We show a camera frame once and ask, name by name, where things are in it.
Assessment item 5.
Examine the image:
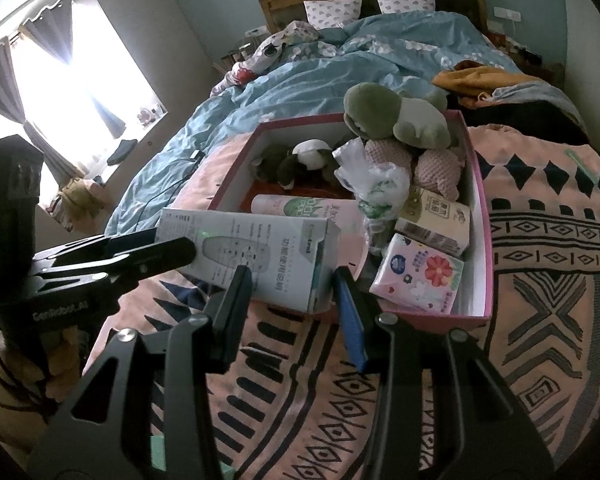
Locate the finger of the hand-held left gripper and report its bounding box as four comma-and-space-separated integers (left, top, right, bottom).
35, 230, 160, 272
34, 237, 199, 289

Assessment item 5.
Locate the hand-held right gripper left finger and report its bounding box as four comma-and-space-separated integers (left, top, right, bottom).
27, 264, 254, 480

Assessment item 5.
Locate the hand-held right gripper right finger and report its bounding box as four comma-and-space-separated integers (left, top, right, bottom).
332, 266, 556, 480

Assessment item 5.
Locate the white remote control box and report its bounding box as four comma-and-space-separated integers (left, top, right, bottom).
155, 207, 342, 315

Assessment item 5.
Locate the floral tissue pack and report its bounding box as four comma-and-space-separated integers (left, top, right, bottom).
369, 233, 466, 316

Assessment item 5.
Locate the pink cardboard box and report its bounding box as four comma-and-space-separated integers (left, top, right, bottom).
207, 110, 494, 332

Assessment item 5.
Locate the green frog plush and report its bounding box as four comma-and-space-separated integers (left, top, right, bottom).
342, 82, 451, 150

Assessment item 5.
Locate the person's left forearm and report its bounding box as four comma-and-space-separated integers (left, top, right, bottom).
0, 327, 88, 461

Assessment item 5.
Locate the pile of pale clothes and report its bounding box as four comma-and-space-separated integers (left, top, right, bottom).
50, 177, 111, 233

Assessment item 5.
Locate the pale pink packet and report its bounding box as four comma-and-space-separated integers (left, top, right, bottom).
330, 210, 372, 281

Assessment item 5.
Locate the dark cloth on windowsill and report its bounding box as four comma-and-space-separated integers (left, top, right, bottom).
106, 138, 138, 166

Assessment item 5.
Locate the grey curtain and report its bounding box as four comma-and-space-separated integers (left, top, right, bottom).
0, 52, 78, 181
17, 0, 128, 138

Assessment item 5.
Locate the white and green bottle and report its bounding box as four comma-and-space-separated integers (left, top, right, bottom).
250, 194, 358, 223

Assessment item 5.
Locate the beige tissue pack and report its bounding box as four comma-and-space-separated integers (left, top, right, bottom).
394, 187, 472, 257

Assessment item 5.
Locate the clear plastic bag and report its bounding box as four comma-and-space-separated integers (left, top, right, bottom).
332, 139, 412, 256

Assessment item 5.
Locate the window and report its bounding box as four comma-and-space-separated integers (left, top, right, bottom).
0, 0, 168, 171

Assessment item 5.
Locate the dark green and white plush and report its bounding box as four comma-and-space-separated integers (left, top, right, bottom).
252, 140, 338, 188

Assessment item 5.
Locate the pink knitted plush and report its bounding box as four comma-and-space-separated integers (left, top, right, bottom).
362, 139, 468, 202

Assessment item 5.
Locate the pink patterned blanket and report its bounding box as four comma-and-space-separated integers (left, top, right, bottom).
87, 125, 600, 480

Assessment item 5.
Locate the blue floral duvet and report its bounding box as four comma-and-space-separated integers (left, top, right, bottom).
104, 10, 526, 236

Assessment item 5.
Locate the bedside rack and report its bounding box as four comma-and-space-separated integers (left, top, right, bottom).
215, 27, 266, 73

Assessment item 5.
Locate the white floral cloth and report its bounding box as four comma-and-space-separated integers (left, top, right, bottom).
210, 20, 338, 98

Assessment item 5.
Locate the orange cloth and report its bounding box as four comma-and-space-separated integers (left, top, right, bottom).
432, 60, 536, 108

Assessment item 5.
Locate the thin green strip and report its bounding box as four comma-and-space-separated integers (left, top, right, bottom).
565, 147, 600, 186

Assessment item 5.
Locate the grey cloth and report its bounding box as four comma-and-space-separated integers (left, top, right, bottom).
490, 82, 586, 131

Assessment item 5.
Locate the cluttered nightstand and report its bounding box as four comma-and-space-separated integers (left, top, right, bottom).
485, 30, 566, 81

